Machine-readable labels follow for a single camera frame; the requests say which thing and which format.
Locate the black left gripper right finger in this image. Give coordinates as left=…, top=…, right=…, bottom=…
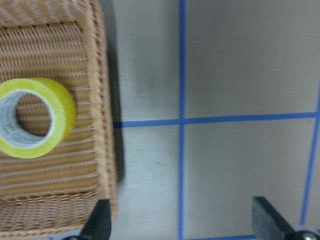
left=251, top=196, right=320, bottom=240

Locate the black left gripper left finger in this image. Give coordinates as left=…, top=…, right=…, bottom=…
left=62, top=199, right=112, bottom=240

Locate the yellow tape roll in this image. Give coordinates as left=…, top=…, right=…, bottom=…
left=0, top=77, right=77, bottom=159

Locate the brown wicker basket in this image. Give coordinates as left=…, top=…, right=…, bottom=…
left=0, top=0, right=118, bottom=240

